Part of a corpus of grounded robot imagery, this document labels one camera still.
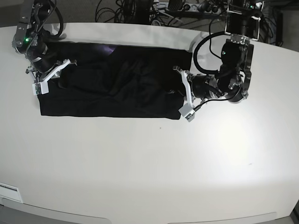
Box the white label plate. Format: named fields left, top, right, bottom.
left=0, top=183, right=23, bottom=203

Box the white power strip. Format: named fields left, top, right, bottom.
left=182, top=1, right=221, bottom=14

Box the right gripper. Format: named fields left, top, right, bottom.
left=25, top=59, right=78, bottom=83

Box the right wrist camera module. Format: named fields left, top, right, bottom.
left=32, top=82, right=49, bottom=96

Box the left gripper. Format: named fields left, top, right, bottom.
left=165, top=66, right=219, bottom=109

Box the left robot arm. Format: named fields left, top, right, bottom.
left=173, top=0, right=264, bottom=114

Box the black T-shirt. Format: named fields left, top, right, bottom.
left=38, top=42, right=192, bottom=120

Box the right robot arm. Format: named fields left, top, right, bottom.
left=12, top=0, right=64, bottom=83

